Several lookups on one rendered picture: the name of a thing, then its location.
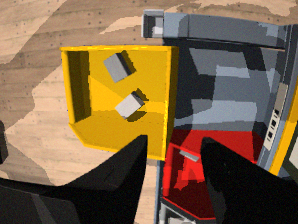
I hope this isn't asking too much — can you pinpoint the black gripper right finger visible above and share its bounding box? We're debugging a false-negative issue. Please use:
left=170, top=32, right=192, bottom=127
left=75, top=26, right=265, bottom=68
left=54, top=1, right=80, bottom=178
left=200, top=137, right=298, bottom=224

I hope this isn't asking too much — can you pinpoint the yellow bin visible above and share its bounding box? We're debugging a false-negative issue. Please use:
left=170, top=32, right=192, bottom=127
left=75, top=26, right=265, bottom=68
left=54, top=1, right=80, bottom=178
left=59, top=45, right=179, bottom=161

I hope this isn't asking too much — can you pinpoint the yellow flat bar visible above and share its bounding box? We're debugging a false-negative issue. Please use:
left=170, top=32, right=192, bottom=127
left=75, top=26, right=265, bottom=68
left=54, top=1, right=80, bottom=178
left=269, top=76, right=298, bottom=176

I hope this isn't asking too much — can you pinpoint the red open bin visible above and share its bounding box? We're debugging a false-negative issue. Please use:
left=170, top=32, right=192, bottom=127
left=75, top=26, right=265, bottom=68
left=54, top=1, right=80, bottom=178
left=163, top=129, right=264, bottom=220

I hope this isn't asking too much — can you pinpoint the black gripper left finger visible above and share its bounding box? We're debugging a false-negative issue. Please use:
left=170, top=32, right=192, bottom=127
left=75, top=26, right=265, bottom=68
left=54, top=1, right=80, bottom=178
left=0, top=134, right=148, bottom=224

